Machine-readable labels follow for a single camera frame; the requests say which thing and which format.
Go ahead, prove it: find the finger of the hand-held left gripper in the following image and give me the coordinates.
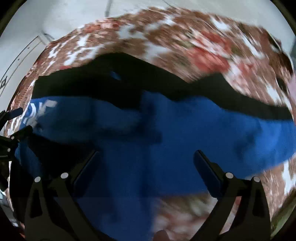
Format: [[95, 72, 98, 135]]
[[0, 125, 33, 149], [0, 107, 24, 124]]

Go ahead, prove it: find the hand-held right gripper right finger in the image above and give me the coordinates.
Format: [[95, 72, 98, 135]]
[[194, 150, 271, 241]]

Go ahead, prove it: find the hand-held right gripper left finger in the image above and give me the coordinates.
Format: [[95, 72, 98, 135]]
[[23, 150, 111, 241]]

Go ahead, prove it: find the blue and black jacket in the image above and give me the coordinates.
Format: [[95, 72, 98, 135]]
[[14, 53, 296, 241]]

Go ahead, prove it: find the white door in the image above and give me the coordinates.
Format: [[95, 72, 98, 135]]
[[0, 32, 48, 99]]

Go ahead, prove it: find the floral blanket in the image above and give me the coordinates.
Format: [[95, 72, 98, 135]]
[[7, 6, 296, 241]]

